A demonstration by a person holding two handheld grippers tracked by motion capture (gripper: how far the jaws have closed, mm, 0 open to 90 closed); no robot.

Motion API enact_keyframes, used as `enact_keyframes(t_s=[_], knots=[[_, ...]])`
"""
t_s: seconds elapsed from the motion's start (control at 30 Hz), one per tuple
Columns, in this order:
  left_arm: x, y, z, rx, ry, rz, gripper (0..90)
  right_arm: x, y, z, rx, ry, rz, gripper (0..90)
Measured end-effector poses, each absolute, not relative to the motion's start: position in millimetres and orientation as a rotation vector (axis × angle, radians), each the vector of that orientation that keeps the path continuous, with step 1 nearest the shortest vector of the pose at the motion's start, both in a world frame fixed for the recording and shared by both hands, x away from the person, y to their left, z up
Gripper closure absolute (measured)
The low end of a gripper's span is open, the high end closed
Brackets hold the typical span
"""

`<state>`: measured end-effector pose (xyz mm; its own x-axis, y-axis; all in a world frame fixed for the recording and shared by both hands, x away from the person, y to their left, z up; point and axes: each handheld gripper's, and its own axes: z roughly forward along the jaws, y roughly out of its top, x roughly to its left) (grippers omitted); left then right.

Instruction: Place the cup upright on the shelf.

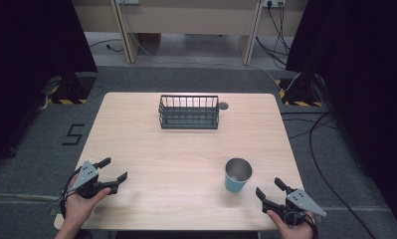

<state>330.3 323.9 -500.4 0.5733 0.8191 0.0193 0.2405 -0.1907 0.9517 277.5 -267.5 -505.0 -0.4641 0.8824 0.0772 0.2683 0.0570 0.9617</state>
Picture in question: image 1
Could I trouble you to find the bundle of black desk cables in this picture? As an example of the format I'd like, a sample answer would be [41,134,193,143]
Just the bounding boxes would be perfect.
[255,1,292,70]

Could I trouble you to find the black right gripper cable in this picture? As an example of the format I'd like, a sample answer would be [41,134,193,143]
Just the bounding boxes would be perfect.
[284,210,319,239]

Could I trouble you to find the short black floor cable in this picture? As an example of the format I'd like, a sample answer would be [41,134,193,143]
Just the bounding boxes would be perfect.
[88,38,124,54]

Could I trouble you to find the thin black floor cables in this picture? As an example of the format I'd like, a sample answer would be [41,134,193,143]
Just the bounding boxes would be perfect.
[280,111,340,140]

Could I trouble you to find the black stand base striped tape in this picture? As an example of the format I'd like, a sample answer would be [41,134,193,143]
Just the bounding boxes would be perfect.
[47,75,98,106]
[275,77,324,108]

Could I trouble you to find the person's left hand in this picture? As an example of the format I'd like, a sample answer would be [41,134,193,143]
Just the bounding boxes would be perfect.
[64,175,112,229]

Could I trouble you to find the person's right hand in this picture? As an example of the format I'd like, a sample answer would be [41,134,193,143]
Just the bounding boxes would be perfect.
[266,210,316,239]

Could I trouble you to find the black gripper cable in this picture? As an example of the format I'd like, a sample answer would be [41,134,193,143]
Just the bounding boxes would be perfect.
[284,210,319,239]
[59,167,83,218]

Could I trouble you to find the blue cup with metal inside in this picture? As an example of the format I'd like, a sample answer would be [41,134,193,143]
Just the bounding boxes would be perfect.
[224,157,254,194]

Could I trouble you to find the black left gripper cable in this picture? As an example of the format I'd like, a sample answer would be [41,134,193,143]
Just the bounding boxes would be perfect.
[59,167,83,218]

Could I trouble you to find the black wire basket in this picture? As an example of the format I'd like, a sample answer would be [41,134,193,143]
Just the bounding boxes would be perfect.
[158,95,220,130]

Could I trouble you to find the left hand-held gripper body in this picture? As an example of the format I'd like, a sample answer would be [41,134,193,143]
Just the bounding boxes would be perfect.
[67,160,111,199]

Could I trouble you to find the black curtain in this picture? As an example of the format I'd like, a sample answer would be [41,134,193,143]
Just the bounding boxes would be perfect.
[0,0,99,168]
[285,0,397,233]

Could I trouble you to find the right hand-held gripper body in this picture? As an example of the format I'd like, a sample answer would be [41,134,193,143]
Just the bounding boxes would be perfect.
[262,188,327,227]

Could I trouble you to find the long black floor cable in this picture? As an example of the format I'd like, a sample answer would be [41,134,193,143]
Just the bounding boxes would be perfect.
[307,111,377,239]

